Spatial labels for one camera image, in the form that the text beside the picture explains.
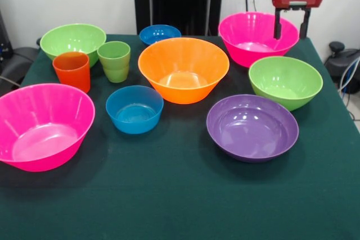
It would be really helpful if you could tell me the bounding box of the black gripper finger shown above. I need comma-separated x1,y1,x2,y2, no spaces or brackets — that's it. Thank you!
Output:
273,8,283,40
299,8,312,39

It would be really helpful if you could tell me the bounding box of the green plastic cup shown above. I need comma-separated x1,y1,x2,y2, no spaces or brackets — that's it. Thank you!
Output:
97,40,131,84

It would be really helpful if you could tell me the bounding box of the orange plastic bowl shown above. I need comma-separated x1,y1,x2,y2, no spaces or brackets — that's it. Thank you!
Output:
137,37,230,105

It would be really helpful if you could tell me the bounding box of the black equipment box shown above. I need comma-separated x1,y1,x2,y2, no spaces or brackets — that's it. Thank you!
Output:
0,9,14,66

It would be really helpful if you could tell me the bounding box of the purple plastic bowl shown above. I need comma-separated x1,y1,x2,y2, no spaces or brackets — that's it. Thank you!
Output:
206,94,299,164

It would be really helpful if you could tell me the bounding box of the dark green tablecloth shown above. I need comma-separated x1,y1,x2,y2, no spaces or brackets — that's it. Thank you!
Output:
0,34,360,240

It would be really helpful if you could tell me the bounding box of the pink plastic bowl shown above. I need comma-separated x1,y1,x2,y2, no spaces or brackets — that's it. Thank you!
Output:
0,83,96,173
218,11,300,69

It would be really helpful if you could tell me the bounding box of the grey cable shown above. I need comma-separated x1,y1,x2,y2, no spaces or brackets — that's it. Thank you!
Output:
0,75,22,88

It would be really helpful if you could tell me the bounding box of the orange-red plastic cup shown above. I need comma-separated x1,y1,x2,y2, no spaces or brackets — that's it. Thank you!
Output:
52,51,91,94

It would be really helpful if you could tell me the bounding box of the green plastic bowl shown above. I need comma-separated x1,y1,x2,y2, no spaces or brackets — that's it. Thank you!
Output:
39,23,107,68
248,56,324,112

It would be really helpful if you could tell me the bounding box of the dark blue bowl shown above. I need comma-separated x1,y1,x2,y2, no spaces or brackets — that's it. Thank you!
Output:
139,24,182,46

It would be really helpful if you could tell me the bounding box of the translucent blue bowl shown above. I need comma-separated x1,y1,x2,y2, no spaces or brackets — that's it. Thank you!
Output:
105,85,164,135

